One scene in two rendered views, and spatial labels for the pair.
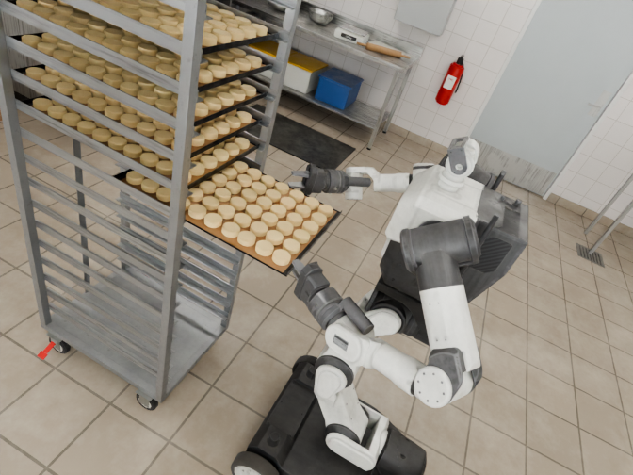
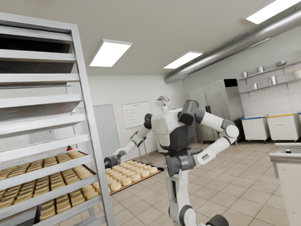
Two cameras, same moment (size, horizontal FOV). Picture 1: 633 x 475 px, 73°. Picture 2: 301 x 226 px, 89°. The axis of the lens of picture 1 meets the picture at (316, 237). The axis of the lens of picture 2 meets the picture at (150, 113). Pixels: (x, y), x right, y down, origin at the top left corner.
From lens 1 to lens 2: 0.88 m
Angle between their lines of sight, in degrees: 58
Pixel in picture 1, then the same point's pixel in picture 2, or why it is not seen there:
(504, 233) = not seen: hidden behind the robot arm
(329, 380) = (191, 217)
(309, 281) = (173, 159)
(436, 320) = (213, 119)
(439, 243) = (192, 106)
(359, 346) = (210, 149)
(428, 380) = (230, 130)
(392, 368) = (220, 144)
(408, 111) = not seen: hidden behind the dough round
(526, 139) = (106, 154)
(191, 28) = (86, 81)
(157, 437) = not seen: outside the picture
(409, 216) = (172, 117)
